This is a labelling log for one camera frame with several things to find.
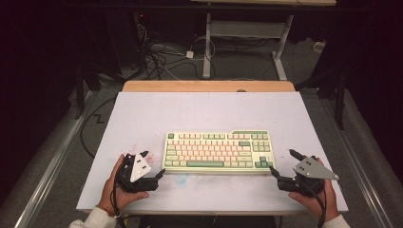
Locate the long black floor cable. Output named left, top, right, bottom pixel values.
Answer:
left=79, top=96, right=117, bottom=160

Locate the black metal stand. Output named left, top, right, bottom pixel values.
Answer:
left=73, top=61, right=103, bottom=121
left=295, top=65, right=347, bottom=131

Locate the green and pink keyboard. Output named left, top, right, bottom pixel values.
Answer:
left=162, top=129, right=276, bottom=175

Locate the person's left hand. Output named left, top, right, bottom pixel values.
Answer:
left=99, top=154, right=150, bottom=212

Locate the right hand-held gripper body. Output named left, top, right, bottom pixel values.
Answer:
left=278, top=156, right=339, bottom=198

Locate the white table cover board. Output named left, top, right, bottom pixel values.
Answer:
left=76, top=91, right=349, bottom=214

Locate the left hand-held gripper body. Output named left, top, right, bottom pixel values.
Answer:
left=118, top=152, right=160, bottom=194

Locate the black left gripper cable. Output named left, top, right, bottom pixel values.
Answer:
left=109, top=164, right=127, bottom=228

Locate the tangle of floor cables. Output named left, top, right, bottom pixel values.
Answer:
left=135, top=23, right=217, bottom=81

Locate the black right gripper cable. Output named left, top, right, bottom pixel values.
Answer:
left=302, top=181, right=328, bottom=228

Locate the silver metal floor rail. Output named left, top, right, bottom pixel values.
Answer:
left=13, top=90, right=98, bottom=228
left=317, top=96, right=394, bottom=228

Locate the wooden table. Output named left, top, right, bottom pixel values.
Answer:
left=122, top=80, right=297, bottom=93

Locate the red bracelet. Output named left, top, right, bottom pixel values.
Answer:
left=97, top=204, right=118, bottom=219

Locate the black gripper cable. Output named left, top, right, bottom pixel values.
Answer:
left=109, top=164, right=127, bottom=228
left=302, top=181, right=328, bottom=228

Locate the person's right hand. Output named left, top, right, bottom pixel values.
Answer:
left=288, top=180, right=340, bottom=223

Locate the beige desk with white frame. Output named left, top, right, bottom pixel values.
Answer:
left=189, top=0, right=337, bottom=81

